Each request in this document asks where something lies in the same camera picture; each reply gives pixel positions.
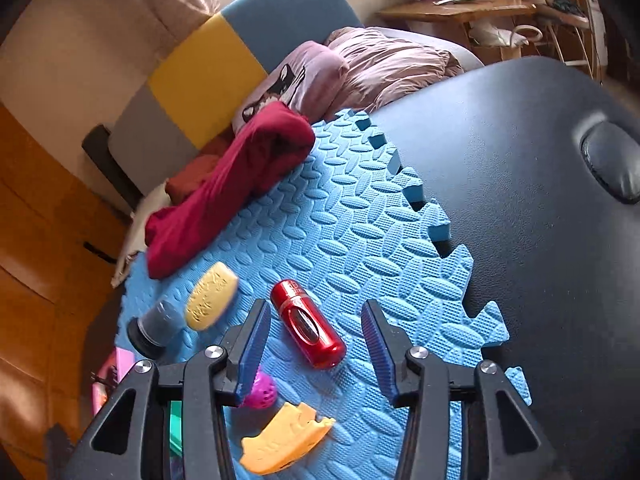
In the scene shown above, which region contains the wooden wardrobe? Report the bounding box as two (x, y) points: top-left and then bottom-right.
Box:
(1, 108), (127, 479)

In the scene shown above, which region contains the yellow perforated oval case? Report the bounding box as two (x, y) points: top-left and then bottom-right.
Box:
(184, 261), (239, 332)

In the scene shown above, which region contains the mauve striped duvet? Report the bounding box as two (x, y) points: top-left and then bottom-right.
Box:
(324, 27), (463, 120)

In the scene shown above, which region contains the blue foam puzzle mat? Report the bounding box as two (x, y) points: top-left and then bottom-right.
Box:
(118, 110), (510, 479)

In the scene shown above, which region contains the pink white cardboard tray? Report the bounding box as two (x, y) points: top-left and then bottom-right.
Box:
(91, 347), (134, 415)

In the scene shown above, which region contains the rust red cushion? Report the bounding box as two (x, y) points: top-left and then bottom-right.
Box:
(165, 128), (234, 206)

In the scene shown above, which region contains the black rolled mat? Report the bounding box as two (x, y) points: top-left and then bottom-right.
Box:
(81, 124), (143, 209)

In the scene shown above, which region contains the black clear filter canister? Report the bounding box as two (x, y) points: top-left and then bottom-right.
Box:
(126, 299), (186, 360)

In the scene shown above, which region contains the purple cat pillow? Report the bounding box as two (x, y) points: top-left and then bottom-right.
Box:
(231, 41), (349, 134)

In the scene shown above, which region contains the dark red blanket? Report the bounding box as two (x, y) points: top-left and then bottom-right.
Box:
(145, 102), (316, 280)

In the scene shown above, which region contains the beige folded cloth bag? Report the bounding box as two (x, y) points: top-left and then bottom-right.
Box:
(111, 181), (171, 288)

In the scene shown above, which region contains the red metal flashlight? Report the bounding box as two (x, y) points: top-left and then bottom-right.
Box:
(270, 280), (347, 370)

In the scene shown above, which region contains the wooden side table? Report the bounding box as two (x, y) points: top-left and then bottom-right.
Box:
(375, 0), (601, 82)

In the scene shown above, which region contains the grey yellow blue headboard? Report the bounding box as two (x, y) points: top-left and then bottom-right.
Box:
(108, 0), (360, 195)

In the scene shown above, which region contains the teal plastic spool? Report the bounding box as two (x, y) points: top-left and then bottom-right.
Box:
(168, 401), (183, 457)

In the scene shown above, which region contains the orange curved toy piece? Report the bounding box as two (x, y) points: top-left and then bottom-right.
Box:
(240, 402), (335, 476)

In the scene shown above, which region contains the magenta plastic cup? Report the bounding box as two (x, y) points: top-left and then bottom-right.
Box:
(241, 368), (278, 410)

